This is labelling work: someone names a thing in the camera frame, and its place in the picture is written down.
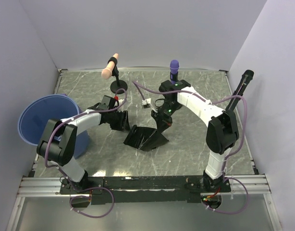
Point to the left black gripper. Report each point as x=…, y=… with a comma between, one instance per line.
x=123, y=125

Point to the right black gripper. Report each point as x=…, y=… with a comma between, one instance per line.
x=163, y=122

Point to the black trash bag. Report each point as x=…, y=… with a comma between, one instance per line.
x=145, y=138

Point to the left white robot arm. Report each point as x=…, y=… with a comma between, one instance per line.
x=57, y=143

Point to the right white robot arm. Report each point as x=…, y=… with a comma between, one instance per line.
x=222, y=130

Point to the blue plastic trash bin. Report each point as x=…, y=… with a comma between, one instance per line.
x=34, y=118

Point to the beige microphone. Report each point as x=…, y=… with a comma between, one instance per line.
x=110, y=69

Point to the purple microphone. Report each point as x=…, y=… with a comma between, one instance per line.
x=174, y=67

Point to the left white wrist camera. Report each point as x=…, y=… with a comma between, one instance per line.
x=118, y=98

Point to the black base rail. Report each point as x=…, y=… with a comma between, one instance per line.
x=146, y=189

